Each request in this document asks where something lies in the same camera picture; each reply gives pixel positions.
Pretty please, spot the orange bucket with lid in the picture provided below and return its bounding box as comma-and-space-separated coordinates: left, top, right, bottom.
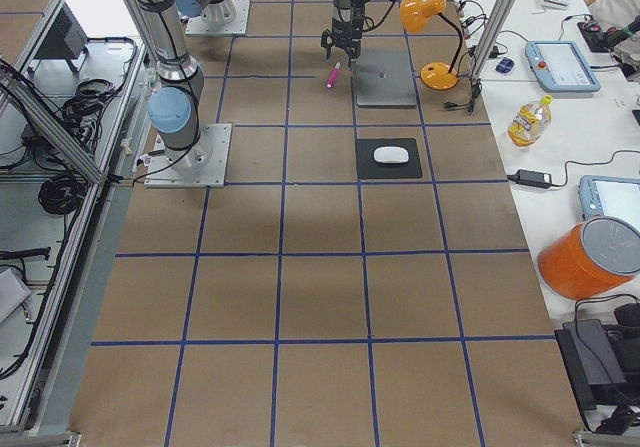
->
537, 216, 639, 300

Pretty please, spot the orange desk lamp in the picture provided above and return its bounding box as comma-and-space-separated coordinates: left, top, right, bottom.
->
398, 0, 461, 92

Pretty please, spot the white computer mouse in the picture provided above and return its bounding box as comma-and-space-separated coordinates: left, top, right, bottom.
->
373, 145, 410, 165

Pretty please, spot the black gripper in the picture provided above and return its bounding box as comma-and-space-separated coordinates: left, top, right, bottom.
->
321, 1, 366, 63

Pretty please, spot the blue teach pendant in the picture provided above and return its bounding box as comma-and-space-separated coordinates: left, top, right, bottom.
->
578, 175, 640, 230
524, 41, 601, 93

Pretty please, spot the black power adapter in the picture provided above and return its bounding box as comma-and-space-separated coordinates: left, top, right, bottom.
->
515, 169, 553, 189

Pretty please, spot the yellow drink bottle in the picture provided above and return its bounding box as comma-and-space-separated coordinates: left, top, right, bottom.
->
507, 95, 553, 147

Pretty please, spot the silver laptop notebook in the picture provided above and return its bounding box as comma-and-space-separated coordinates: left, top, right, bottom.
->
354, 49, 417, 109

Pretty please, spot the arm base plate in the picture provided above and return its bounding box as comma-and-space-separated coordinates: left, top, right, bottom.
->
186, 0, 250, 37
143, 123, 232, 188

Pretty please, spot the lamp power cable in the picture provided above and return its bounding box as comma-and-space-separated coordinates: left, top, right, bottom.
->
442, 79, 484, 114

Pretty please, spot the black mousepad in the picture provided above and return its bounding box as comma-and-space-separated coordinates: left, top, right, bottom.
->
355, 138, 422, 179

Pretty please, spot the dark blue small pouch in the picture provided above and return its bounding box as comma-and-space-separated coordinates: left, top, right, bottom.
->
495, 57, 515, 74

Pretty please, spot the pink marker pen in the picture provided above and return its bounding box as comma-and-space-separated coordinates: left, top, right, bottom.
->
325, 62, 341, 89

